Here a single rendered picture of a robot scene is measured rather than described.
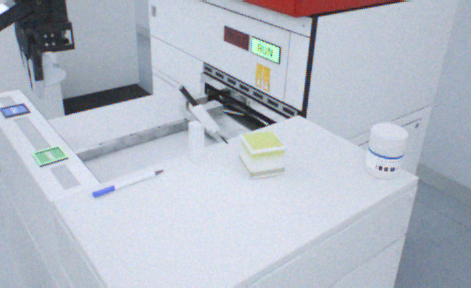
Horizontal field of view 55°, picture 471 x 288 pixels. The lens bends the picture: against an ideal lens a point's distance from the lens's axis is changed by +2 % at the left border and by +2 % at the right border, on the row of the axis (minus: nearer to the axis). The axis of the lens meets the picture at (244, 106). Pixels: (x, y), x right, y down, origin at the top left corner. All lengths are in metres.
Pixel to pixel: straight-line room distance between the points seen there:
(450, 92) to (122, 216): 2.11
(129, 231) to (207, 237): 0.13
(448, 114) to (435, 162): 0.30
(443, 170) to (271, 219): 2.07
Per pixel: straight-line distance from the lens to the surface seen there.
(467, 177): 2.74
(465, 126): 2.65
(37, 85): 0.92
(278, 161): 0.89
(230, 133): 1.23
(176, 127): 1.35
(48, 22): 0.90
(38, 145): 1.08
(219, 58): 1.40
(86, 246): 0.77
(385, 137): 0.91
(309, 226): 0.80
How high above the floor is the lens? 1.47
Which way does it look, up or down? 25 degrees down
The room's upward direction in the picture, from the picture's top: 3 degrees clockwise
